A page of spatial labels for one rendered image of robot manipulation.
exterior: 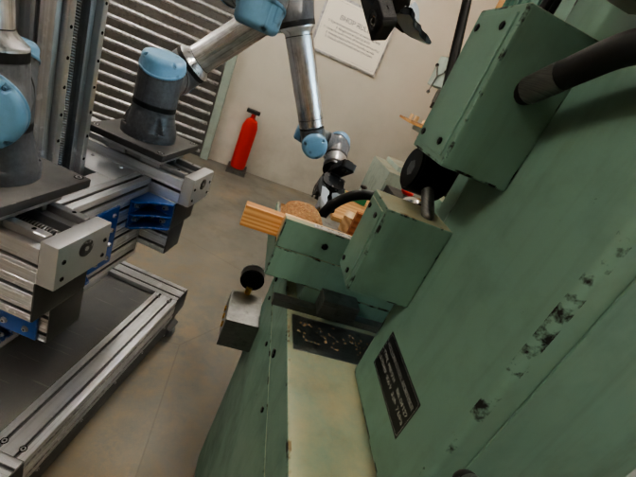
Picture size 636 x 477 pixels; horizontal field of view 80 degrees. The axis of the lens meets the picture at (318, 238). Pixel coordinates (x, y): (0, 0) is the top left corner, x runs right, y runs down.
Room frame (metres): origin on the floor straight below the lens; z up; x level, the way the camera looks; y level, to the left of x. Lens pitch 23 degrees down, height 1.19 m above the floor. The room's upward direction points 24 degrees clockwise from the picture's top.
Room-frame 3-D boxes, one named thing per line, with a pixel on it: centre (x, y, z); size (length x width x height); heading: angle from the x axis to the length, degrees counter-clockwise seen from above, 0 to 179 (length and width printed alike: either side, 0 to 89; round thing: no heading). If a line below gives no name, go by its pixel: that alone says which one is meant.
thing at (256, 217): (0.67, -0.12, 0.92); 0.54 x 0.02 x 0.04; 105
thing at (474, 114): (0.44, -0.10, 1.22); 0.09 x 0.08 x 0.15; 15
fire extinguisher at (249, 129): (3.42, 0.98, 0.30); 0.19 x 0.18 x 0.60; 16
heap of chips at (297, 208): (0.71, 0.04, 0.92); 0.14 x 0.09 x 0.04; 15
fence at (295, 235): (0.66, -0.23, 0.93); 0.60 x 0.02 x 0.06; 105
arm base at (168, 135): (1.05, 0.58, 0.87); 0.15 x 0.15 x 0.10
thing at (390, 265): (0.47, -0.09, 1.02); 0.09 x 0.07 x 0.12; 105
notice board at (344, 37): (3.66, 0.45, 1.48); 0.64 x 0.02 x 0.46; 106
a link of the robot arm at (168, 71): (1.05, 0.58, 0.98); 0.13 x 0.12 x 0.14; 14
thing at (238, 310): (0.76, 0.09, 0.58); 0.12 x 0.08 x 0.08; 15
